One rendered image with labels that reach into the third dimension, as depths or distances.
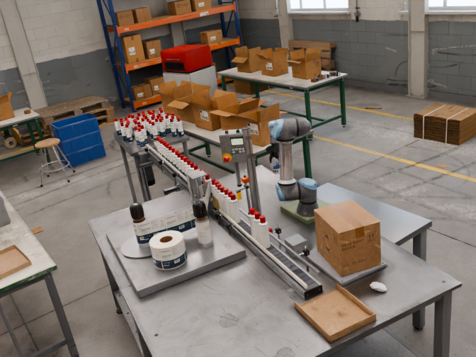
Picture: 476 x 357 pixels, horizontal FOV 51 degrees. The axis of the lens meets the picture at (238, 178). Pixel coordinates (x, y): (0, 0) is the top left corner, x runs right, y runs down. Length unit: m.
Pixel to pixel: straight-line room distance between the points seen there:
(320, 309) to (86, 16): 8.76
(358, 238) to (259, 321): 0.66
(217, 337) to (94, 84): 8.60
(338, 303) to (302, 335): 0.28
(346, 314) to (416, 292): 0.39
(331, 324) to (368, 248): 0.49
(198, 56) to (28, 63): 3.34
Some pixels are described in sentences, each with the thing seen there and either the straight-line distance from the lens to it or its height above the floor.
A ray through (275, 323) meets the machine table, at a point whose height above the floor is 0.83.
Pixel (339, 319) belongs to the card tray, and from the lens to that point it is 2.51.
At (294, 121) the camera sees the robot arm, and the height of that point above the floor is 1.50.
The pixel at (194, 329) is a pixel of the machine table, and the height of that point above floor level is 0.83.
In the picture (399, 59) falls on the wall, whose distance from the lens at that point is 9.02.
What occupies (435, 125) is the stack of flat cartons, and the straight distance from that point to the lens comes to 6.83.
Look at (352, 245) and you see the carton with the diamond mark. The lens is 2.68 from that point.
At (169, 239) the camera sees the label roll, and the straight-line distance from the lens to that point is 3.00.
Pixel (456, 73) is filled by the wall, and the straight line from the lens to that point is 8.46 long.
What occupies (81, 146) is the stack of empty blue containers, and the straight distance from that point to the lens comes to 7.71.
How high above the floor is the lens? 2.45
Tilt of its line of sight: 23 degrees down
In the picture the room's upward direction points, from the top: 8 degrees counter-clockwise
